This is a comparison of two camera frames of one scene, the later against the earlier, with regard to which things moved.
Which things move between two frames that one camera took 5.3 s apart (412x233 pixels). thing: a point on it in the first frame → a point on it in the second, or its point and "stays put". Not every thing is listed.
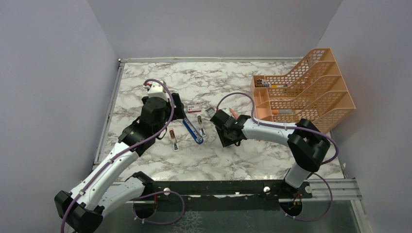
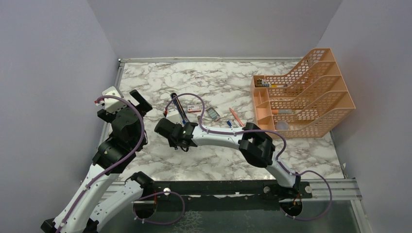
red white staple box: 194,108 stays put
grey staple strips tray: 211,111 stays put
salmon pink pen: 233,113 stays put
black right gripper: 225,141 → 171,144
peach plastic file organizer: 313,89 stays put
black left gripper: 180,113 → 144,106
